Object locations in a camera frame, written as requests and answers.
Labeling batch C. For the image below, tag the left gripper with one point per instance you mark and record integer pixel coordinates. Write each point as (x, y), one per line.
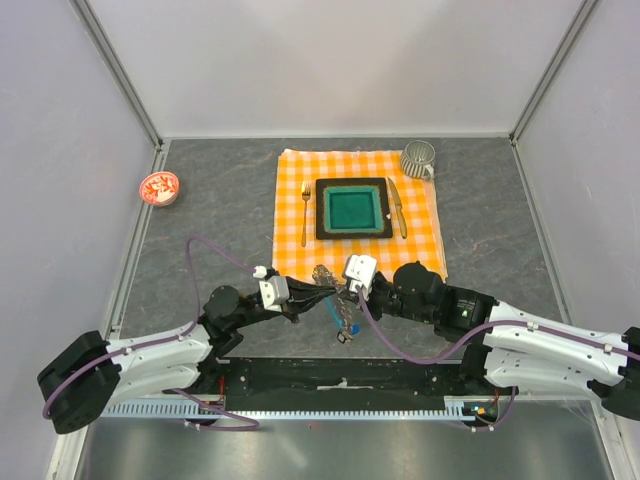
(304, 295)

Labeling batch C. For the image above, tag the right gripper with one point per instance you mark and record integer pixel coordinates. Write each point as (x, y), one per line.
(376, 315)

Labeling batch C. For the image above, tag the large keyring organiser with rings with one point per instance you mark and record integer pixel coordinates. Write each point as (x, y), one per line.
(338, 309)

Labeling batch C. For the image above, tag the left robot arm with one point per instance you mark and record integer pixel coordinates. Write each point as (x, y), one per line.
(93, 373)

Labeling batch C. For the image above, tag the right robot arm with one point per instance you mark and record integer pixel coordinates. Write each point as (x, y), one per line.
(503, 346)

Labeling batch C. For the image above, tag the orange checkered cloth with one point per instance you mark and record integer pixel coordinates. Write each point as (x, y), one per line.
(423, 243)

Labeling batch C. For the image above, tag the black teal square plate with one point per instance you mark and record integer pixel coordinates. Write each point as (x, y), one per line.
(352, 208)

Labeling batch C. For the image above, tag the gold knife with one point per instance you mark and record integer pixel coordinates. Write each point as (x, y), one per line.
(398, 208)

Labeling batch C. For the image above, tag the gold fork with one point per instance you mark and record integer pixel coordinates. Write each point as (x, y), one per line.
(306, 196)

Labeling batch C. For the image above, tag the striped mug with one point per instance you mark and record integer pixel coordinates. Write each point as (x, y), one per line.
(417, 160)

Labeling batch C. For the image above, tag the red white patterned bowl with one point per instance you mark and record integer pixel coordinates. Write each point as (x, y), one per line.
(159, 189)

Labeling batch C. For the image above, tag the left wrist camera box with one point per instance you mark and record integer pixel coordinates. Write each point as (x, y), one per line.
(273, 287)

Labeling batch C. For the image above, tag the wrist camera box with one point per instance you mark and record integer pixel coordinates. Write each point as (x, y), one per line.
(359, 273)
(273, 287)

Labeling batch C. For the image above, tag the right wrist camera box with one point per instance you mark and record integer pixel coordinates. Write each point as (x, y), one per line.
(359, 273)

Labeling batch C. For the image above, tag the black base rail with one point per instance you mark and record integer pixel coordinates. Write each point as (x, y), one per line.
(337, 384)

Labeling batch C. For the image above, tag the white cable duct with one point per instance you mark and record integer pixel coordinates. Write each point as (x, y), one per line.
(175, 408)

